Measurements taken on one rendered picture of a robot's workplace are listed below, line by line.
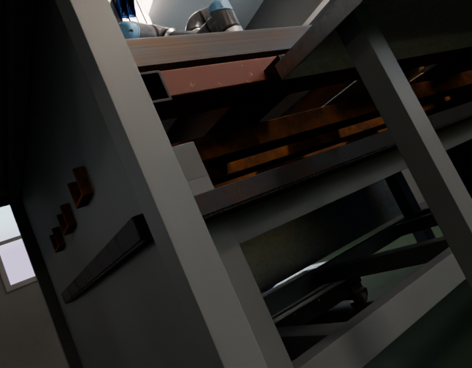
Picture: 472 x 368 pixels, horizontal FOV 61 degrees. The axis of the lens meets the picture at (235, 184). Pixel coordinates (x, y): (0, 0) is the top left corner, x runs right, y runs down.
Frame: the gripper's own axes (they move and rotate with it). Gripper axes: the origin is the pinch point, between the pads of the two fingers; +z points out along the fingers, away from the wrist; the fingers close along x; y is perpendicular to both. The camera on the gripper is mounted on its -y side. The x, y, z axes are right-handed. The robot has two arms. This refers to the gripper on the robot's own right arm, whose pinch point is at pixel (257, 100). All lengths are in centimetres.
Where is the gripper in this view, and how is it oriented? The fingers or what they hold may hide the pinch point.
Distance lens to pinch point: 127.1
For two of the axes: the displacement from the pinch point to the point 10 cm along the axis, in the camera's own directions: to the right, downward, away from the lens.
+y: 7.9, -2.7, 5.5
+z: 4.1, 9.0, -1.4
